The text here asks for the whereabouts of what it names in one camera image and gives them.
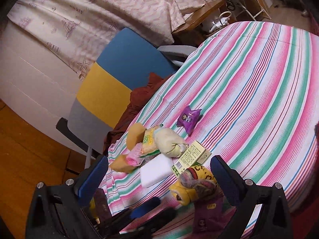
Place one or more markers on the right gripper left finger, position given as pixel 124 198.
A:
pixel 90 179

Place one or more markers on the pale yellow carton box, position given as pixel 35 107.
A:
pixel 196 154

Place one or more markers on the pink rolled item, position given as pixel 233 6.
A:
pixel 134 157

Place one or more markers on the yellow cracker packet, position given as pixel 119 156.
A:
pixel 149 147

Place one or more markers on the yellow plush toy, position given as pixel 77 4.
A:
pixel 135 136

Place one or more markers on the white foam block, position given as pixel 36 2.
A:
pixel 155 170

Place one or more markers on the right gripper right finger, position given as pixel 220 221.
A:
pixel 229 180

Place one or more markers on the dark red jacket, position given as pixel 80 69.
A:
pixel 139 97

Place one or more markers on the pink patterned bed sheet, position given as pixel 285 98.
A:
pixel 77 31

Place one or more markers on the wooden side table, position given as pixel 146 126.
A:
pixel 198 17

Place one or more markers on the cream rolled cloth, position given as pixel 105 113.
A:
pixel 170 143

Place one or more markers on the grey yellow blue chair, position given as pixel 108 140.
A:
pixel 124 65

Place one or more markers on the purple snack packet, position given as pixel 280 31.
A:
pixel 188 119

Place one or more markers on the striped pink green tablecloth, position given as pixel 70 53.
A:
pixel 257 86

